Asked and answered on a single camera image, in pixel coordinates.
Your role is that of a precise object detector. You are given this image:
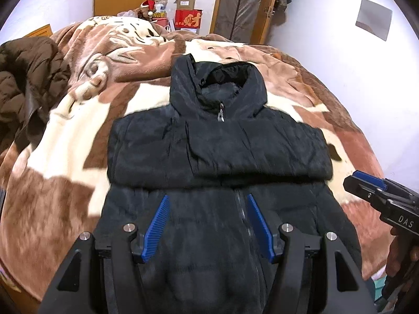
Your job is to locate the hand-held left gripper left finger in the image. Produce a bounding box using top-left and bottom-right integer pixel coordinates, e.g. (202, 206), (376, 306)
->
(39, 194), (171, 314)

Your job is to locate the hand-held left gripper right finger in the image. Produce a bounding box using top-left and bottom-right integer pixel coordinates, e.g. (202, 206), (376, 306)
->
(246, 194), (377, 314)

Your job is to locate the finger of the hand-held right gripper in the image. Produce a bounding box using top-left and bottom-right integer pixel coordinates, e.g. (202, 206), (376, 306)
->
(343, 177), (385, 210)
(352, 170), (389, 191)

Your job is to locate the black puffer jacket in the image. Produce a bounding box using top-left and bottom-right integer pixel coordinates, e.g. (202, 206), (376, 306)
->
(98, 54), (364, 314)

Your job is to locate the person's right hand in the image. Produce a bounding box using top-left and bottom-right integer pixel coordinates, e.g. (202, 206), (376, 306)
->
(385, 234), (419, 278)

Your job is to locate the brown printed blanket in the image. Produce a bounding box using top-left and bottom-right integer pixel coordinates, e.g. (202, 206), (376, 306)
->
(0, 16), (393, 305)

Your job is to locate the wooden door with cover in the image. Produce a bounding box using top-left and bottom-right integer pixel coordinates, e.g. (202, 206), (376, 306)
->
(209, 0), (285, 44)

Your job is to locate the brown puffer jacket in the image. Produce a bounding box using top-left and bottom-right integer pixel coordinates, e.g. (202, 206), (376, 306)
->
(0, 36), (71, 151)

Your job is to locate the red box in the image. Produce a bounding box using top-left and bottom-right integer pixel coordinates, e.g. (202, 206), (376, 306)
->
(174, 8), (203, 31)

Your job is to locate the plush toy with santa hat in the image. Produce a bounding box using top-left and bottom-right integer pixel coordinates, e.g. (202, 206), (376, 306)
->
(137, 0), (158, 19)

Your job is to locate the white container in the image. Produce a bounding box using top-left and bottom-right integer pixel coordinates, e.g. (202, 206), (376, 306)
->
(154, 0), (169, 18)

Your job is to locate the cardboard box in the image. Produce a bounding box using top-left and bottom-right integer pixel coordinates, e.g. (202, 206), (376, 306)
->
(173, 0), (197, 11)

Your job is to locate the wooden headboard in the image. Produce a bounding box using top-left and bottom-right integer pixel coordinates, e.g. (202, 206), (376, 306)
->
(23, 24), (53, 38)

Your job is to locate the grey wall paper sheet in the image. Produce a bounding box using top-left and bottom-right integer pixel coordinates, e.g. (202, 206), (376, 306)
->
(356, 0), (393, 41)

